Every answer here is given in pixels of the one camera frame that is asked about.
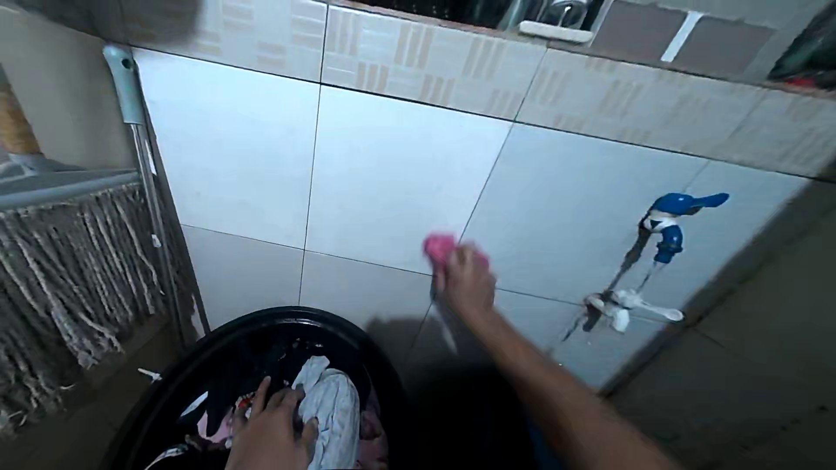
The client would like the person's left hand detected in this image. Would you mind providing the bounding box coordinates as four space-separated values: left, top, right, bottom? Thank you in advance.
225 376 320 470

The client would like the person's right hand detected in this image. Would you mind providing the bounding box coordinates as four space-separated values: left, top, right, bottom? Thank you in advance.
434 243 498 322

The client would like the pink cloth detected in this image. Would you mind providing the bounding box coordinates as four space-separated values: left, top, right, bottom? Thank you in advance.
422 232 490 270

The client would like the person's right forearm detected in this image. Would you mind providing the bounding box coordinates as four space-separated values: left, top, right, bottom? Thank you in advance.
460 305 683 470

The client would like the white crumpled garment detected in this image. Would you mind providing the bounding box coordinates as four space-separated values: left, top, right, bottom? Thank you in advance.
291 356 361 470

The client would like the pile of mixed laundry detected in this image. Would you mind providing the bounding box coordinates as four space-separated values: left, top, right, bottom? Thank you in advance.
145 356 390 470

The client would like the black round tub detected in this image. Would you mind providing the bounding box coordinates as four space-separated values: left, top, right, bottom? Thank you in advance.
101 306 414 470

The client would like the white plastic faucet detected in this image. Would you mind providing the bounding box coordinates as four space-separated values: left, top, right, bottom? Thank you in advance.
583 289 684 334

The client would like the blue plastic faucet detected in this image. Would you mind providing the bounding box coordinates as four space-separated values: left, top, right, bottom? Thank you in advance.
642 192 730 265

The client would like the white bar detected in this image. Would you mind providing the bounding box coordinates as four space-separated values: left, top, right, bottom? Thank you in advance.
519 20 594 44

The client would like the clear glass jar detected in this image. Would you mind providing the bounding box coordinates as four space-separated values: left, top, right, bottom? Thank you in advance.
538 0 597 28

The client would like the metal pole with blue grip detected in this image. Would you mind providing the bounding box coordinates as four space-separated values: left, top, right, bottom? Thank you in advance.
102 44 198 353

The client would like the dark green bag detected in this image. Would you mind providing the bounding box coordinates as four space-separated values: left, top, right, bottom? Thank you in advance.
768 10 836 91

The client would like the grey string mop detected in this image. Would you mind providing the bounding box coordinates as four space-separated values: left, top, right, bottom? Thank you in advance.
0 81 167 438

